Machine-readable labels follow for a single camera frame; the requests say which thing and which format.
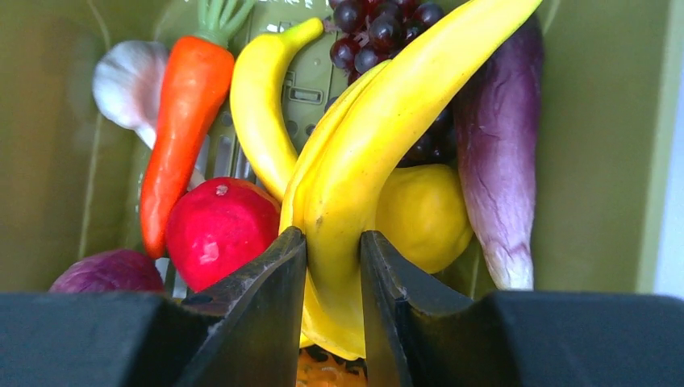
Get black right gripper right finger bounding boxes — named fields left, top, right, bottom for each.
left=360, top=231, right=683, bottom=386

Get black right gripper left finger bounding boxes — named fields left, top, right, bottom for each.
left=1, top=227, right=307, bottom=386

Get yellow banana bunch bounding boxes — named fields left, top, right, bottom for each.
left=280, top=1, right=539, bottom=360

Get red apple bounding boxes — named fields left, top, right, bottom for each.
left=165, top=177, right=281, bottom=293

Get yellow lemon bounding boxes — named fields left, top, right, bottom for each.
left=376, top=164, right=473, bottom=274

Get purple red onion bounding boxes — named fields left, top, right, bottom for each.
left=49, top=249, right=165, bottom=293

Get green plastic bin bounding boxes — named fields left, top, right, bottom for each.
left=1, top=1, right=683, bottom=295

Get purple eggplant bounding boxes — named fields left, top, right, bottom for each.
left=453, top=15, right=544, bottom=290

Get orange carrot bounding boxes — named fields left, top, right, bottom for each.
left=139, top=1, right=255, bottom=259

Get small yellow banana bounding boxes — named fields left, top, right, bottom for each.
left=229, top=17, right=323, bottom=202

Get white garlic bulb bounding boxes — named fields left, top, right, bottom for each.
left=91, top=40, right=206, bottom=191

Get dark purple grapes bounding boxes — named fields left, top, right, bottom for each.
left=326, top=1, right=457, bottom=168

